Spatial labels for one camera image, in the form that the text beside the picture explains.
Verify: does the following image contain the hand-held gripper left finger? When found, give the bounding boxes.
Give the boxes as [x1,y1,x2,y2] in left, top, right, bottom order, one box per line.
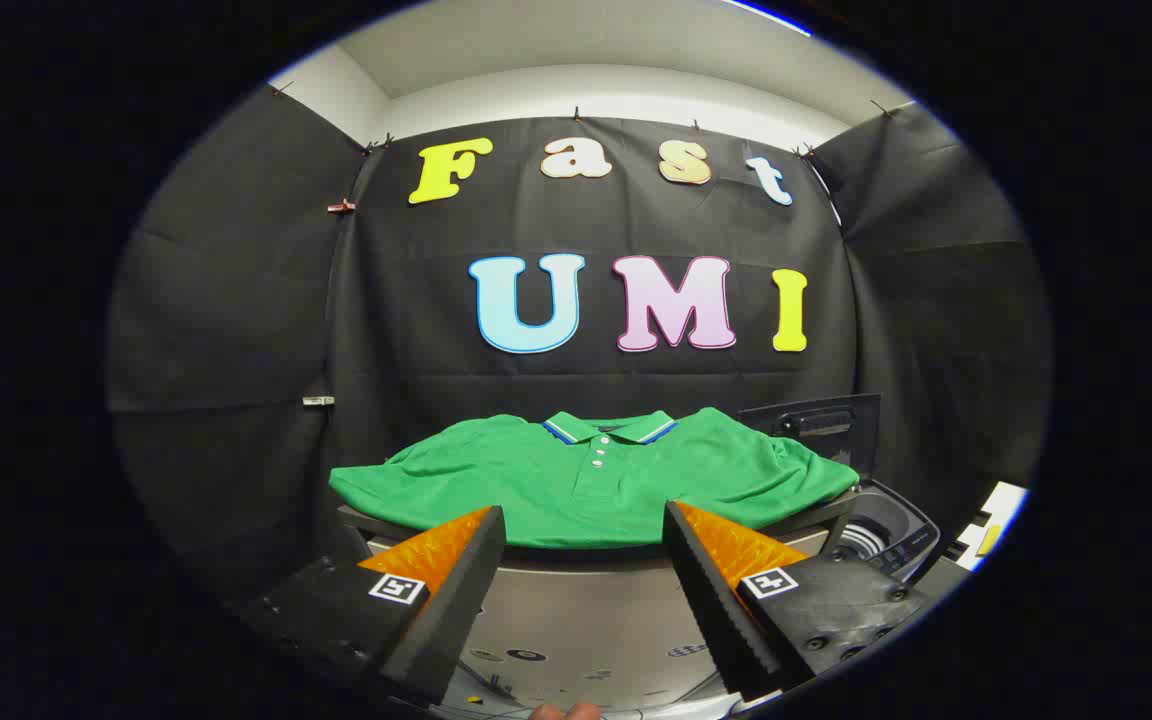
[236,505,507,706]

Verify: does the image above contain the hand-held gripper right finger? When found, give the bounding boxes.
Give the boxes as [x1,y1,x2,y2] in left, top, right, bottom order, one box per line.
[663,500,937,701]

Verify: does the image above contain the green polo shirt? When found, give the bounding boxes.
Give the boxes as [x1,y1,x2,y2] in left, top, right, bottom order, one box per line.
[328,406,861,549]

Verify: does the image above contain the grey washing machine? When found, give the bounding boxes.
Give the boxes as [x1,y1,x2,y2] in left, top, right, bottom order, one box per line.
[829,480,942,583]

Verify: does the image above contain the grey table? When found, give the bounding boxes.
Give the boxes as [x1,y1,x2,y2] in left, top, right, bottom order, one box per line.
[336,490,862,579]

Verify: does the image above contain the white card with yellow label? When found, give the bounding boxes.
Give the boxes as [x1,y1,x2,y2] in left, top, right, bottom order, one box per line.
[951,482,1029,571]

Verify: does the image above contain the black backdrop cloth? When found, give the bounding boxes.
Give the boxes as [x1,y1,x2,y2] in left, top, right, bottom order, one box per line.
[106,85,1052,601]

